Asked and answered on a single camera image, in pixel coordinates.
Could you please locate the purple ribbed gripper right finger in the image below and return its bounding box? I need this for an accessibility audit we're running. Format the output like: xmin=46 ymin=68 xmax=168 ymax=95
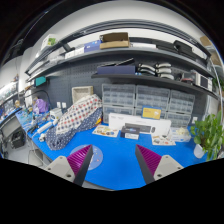
xmin=134 ymin=144 xmax=185 ymax=185

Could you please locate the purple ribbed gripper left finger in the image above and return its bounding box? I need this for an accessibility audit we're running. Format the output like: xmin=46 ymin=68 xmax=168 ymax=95
xmin=45 ymin=144 xmax=94 ymax=188

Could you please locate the round blue mouse pad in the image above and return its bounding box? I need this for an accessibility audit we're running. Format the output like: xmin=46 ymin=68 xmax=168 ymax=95
xmin=70 ymin=145 xmax=103 ymax=171

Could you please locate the colourful picture card right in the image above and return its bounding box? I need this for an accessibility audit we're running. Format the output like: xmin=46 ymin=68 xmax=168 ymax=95
xmin=152 ymin=135 xmax=175 ymax=146

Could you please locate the colourful picture card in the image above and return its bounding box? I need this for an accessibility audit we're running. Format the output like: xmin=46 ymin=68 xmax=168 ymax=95
xmin=152 ymin=135 xmax=175 ymax=146
xmin=93 ymin=125 xmax=118 ymax=137

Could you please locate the black box with label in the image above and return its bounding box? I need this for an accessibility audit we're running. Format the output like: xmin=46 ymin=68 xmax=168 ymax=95
xmin=120 ymin=123 xmax=151 ymax=140

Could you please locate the long white cardboard box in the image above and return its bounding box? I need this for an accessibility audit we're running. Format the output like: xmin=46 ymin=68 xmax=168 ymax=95
xmin=109 ymin=113 xmax=171 ymax=135

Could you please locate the colourful picture card left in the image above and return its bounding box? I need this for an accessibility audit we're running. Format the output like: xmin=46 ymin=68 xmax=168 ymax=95
xmin=93 ymin=125 xmax=118 ymax=137

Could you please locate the white plastic packet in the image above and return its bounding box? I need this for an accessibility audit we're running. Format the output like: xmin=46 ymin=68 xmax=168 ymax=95
xmin=170 ymin=127 xmax=191 ymax=142

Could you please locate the yellow box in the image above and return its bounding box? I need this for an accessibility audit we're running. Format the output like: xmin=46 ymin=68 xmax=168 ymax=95
xmin=142 ymin=107 xmax=161 ymax=119

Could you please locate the white power strip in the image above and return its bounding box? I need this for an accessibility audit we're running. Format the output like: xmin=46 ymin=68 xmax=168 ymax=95
xmin=37 ymin=122 xmax=53 ymax=134

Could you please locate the patterned fabric bag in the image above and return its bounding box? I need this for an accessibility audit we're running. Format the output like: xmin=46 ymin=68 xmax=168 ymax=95
xmin=45 ymin=94 xmax=103 ymax=150

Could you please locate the grey drawer organizer middle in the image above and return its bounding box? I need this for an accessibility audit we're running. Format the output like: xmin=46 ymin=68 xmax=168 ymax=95
xmin=134 ymin=85 xmax=170 ymax=118

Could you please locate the grey drawer organizer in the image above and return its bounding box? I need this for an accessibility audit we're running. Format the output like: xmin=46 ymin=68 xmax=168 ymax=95
xmin=102 ymin=84 xmax=135 ymax=123
xmin=165 ymin=90 xmax=195 ymax=127
xmin=134 ymin=85 xmax=170 ymax=118

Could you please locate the grey drawer organizer right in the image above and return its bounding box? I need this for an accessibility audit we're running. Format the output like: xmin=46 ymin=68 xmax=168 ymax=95
xmin=165 ymin=90 xmax=195 ymax=127

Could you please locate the green potted plant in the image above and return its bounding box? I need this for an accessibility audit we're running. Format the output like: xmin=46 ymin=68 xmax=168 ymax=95
xmin=190 ymin=112 xmax=224 ymax=161

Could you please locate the purple plastic bag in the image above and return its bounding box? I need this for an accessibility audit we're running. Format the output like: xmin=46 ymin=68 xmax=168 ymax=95
xmin=33 ymin=99 xmax=48 ymax=114

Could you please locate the white woven basket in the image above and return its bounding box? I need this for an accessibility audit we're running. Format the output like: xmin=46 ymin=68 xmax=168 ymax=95
xmin=72 ymin=86 xmax=93 ymax=102

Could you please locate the grey drawer organizer left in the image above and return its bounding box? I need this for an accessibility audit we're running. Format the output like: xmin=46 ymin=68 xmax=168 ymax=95
xmin=102 ymin=84 xmax=135 ymax=123

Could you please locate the dark blue flat box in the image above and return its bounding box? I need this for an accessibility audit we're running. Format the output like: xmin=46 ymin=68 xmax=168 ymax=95
xmin=97 ymin=65 xmax=135 ymax=74

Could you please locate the blue box on shelf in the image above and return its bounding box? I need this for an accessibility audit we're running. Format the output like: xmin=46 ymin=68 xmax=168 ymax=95
xmin=84 ymin=40 xmax=101 ymax=53

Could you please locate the brown cardboard box on shelf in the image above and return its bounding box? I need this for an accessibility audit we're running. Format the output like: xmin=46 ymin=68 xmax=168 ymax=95
xmin=100 ymin=32 xmax=130 ymax=49

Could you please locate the white green box top shelf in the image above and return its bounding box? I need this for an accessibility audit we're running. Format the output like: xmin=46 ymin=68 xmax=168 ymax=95
xmin=41 ymin=34 xmax=58 ymax=50

